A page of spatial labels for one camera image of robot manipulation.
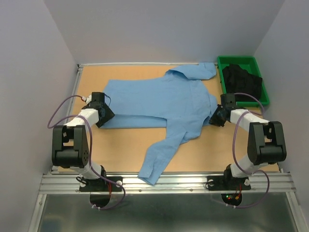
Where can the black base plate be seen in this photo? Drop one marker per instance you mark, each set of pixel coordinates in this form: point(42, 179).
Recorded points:
point(96, 185)
point(219, 182)

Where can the light blue long sleeve shirt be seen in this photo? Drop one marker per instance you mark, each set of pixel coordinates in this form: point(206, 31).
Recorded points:
point(177, 101)

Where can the black crumpled shirt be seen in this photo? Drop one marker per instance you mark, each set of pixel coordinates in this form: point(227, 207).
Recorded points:
point(238, 80)

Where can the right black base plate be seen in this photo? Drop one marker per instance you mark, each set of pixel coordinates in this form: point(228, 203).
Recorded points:
point(219, 182)

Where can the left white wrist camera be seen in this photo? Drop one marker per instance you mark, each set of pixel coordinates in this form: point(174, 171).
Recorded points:
point(87, 99)

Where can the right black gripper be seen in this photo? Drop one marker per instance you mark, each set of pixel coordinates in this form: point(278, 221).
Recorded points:
point(214, 120)

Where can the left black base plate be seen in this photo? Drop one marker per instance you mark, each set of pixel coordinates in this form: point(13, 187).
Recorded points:
point(96, 185)

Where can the aluminium front rail frame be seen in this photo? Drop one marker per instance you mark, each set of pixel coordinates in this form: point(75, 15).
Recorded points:
point(168, 183)

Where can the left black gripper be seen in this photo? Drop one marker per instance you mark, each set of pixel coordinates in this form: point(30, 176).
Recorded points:
point(109, 115)

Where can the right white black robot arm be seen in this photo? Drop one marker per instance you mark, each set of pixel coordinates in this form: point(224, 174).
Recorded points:
point(266, 145)

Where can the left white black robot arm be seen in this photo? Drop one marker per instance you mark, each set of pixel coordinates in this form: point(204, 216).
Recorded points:
point(89, 118)

